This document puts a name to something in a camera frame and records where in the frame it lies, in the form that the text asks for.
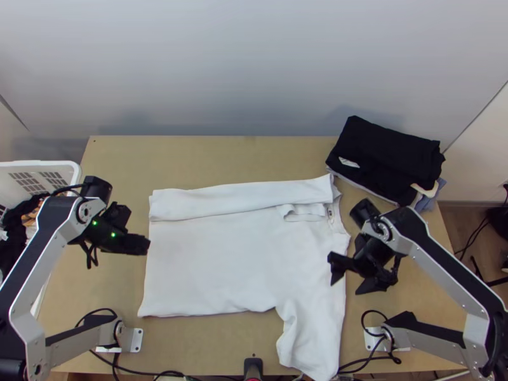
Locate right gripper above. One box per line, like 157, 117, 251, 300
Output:
326, 234, 399, 297

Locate white t-shirt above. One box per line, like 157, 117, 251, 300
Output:
137, 173, 352, 381

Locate pile of folded clothes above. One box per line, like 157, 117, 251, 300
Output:
324, 115, 448, 212

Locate heap of clothes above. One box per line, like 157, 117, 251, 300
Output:
0, 189, 53, 279

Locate white laundry basket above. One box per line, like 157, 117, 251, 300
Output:
0, 159, 82, 320

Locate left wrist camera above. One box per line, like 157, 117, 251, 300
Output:
104, 201, 132, 235

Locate black cable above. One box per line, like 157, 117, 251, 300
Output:
110, 351, 187, 381
74, 307, 120, 331
359, 309, 403, 364
79, 237, 101, 271

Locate black camera post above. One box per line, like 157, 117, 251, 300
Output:
243, 357, 264, 381

